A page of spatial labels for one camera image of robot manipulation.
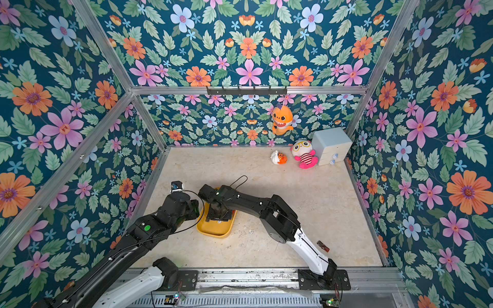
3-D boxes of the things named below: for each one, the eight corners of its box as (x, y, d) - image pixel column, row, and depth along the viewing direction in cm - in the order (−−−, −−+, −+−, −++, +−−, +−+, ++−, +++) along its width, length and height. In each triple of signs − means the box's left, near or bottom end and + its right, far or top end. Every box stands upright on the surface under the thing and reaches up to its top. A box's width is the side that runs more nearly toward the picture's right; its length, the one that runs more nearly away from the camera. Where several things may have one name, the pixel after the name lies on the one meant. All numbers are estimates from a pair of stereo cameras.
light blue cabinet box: (315, 168, 112) (322, 149, 100) (307, 149, 122) (312, 130, 110) (345, 163, 114) (355, 145, 102) (334, 145, 124) (342, 126, 112)
